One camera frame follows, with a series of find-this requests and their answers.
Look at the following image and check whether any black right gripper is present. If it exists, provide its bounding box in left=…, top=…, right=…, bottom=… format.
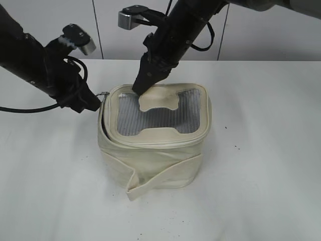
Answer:
left=132, top=32, right=193, bottom=95

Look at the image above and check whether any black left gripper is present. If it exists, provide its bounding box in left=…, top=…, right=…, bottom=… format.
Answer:
left=44, top=56, right=100, bottom=113

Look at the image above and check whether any cream zippered bag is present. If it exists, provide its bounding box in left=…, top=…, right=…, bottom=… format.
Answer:
left=98, top=83, right=212, bottom=200

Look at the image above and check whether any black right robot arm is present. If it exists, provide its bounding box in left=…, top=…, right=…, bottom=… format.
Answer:
left=123, top=1, right=230, bottom=95

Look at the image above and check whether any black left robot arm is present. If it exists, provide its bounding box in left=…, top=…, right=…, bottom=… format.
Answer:
left=1, top=7, right=100, bottom=113

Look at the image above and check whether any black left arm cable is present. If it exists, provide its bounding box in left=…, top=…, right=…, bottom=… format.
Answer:
left=0, top=56, right=88, bottom=113

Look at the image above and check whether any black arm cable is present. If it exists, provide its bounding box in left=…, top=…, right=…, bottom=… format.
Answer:
left=0, top=56, right=88, bottom=113
left=190, top=21, right=216, bottom=52

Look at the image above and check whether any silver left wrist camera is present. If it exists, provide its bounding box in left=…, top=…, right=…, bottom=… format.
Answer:
left=58, top=24, right=96, bottom=56

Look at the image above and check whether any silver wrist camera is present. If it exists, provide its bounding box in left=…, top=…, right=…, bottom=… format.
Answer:
left=118, top=5, right=166, bottom=30
left=58, top=24, right=96, bottom=56

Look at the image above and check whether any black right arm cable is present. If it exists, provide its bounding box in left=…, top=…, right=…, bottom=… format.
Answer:
left=190, top=21, right=216, bottom=52

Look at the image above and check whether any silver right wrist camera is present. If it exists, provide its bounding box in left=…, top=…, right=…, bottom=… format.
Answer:
left=118, top=5, right=166, bottom=30

